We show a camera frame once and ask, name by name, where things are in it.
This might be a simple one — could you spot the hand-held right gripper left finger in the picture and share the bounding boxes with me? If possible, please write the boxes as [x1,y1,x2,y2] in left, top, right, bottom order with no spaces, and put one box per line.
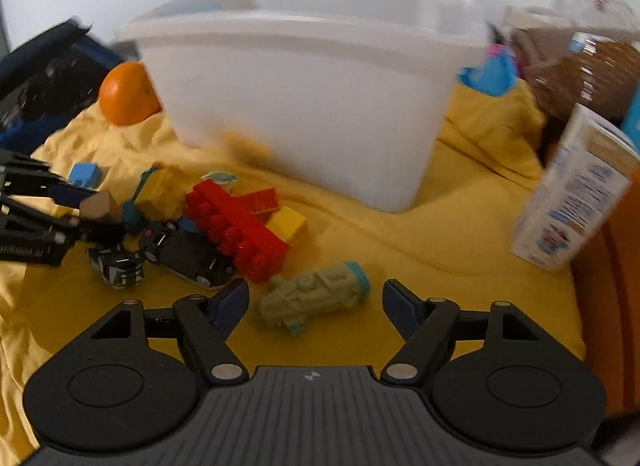
[90,279,250,387]

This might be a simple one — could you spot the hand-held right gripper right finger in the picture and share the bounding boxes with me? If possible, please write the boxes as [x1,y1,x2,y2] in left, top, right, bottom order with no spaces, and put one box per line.
[381,280,548,387]

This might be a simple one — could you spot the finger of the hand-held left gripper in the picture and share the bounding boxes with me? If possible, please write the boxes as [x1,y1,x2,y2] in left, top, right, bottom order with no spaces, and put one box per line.
[0,148,101,207]
[0,196,126,247]

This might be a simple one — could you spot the tan wooden cube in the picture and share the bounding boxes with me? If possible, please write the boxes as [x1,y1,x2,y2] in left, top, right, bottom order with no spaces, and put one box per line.
[79,191,117,221]

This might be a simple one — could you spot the pale green toy train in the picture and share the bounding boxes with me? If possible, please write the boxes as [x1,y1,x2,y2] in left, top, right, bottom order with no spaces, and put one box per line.
[256,261,372,334]

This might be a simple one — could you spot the white plastic bin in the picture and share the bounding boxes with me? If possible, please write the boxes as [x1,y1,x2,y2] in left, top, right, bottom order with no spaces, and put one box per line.
[116,0,488,214]

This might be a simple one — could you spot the blue building block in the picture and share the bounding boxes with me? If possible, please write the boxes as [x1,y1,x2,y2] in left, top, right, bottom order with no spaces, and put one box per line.
[67,162,102,190]

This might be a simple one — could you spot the black white toy car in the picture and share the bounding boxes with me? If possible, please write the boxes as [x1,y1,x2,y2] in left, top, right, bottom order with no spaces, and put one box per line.
[87,243,146,289]

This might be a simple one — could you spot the teal blue long block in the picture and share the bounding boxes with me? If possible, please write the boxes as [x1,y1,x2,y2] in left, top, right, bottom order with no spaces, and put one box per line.
[122,171,151,231]

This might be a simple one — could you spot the yellow cloth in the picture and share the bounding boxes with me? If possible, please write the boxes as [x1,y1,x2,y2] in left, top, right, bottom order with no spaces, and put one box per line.
[0,80,588,466]

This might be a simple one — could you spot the red studded long block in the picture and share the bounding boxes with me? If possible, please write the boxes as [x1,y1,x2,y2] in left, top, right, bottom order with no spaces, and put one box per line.
[185,180,291,284]

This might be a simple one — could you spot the yellow studded building block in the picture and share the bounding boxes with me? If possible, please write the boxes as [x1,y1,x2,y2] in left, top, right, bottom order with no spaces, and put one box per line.
[134,166,191,221]

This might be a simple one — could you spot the small yellow block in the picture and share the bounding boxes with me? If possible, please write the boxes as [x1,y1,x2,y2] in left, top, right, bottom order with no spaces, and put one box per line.
[266,206,307,241]

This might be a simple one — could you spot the orange fruit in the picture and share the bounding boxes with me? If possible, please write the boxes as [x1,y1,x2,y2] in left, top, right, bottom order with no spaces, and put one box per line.
[98,62,162,127]

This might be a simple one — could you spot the white blue milk carton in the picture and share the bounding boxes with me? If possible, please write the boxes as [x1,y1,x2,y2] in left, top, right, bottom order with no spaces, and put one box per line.
[511,103,640,274]

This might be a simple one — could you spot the orange box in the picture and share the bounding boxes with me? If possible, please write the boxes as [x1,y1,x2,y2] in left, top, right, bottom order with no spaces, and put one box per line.
[545,143,640,417]

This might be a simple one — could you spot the blue pink plastic toy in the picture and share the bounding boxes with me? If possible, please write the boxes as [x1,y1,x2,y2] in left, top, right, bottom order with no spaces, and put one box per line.
[459,43,518,97]

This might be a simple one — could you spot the blue white box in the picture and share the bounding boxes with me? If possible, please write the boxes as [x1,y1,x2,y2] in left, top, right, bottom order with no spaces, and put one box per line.
[620,86,640,147]

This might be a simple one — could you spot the wicker basket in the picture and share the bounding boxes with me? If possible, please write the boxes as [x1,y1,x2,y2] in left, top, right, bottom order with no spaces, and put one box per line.
[505,6,640,121]

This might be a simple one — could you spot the clear plastic bag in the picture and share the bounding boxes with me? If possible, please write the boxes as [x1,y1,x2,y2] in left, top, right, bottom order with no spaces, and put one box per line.
[542,0,636,31]

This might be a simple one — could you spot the red open frame block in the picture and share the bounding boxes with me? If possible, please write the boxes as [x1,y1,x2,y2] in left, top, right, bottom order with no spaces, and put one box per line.
[235,188,280,219]

